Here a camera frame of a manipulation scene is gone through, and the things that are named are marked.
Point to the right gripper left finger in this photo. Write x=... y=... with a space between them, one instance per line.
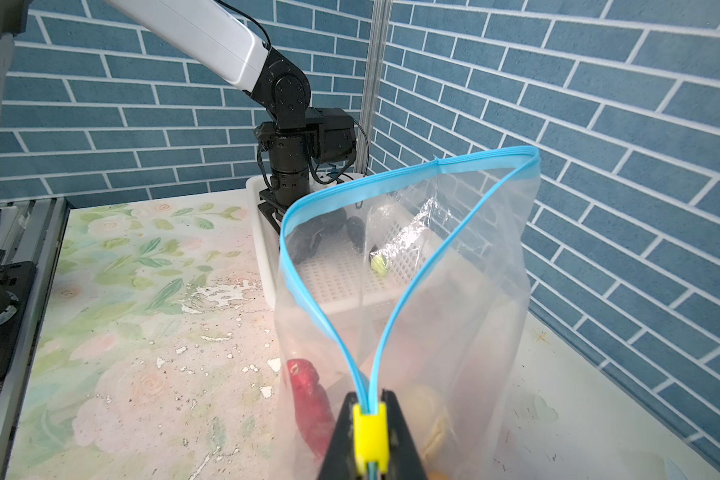
x=339 y=460

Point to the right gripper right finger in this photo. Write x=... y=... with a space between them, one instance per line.
x=404 y=463

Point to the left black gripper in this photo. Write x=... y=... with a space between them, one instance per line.
x=289 y=160

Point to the yellow zipper slider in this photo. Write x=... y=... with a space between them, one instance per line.
x=371 y=447

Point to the red toy chili pepper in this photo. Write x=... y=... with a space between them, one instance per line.
x=313 y=413

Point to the clear zip bag blue zipper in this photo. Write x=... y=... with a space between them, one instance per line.
x=456 y=328

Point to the dark toy eggplant green stem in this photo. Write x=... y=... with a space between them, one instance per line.
x=355 y=228

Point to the black toy avocado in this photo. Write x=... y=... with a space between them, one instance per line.
x=303 y=242

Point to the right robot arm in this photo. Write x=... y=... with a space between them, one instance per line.
x=149 y=349

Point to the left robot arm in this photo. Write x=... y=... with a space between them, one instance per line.
x=211 y=33

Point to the white plastic perforated basket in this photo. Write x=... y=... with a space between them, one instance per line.
x=399 y=219

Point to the aluminium front rail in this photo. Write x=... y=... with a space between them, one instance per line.
x=12 y=336

